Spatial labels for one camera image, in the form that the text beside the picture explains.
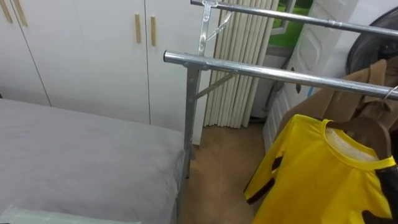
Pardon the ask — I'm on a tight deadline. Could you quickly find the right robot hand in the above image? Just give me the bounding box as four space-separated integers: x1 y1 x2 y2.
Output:
374 165 398 219

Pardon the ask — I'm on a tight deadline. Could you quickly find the wooden clothes hanger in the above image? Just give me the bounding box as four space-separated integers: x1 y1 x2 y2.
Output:
326 85 398 160

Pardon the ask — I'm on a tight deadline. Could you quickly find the yellow shirt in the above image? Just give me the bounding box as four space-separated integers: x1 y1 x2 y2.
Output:
244 114 397 224

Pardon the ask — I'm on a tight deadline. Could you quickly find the brown coat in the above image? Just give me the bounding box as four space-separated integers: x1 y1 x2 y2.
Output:
275 58 398 138

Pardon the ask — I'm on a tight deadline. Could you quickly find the white cabinet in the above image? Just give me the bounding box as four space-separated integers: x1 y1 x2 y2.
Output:
262 0 359 153

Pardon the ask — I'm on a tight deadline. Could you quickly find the beige pleated curtain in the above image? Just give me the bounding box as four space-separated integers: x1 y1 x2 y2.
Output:
203 0 280 129

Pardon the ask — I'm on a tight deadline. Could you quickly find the metal clothes rack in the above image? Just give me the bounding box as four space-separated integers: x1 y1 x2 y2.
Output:
163 0 398 224

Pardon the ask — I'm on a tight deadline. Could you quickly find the grey bed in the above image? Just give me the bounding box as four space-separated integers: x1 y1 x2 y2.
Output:
0 98 186 224

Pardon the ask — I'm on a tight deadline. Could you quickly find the white wardrobe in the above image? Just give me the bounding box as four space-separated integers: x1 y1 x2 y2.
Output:
0 0 220 146

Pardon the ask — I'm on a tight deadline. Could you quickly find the landscape wall poster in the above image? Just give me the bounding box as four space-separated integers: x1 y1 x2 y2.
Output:
269 0 313 49

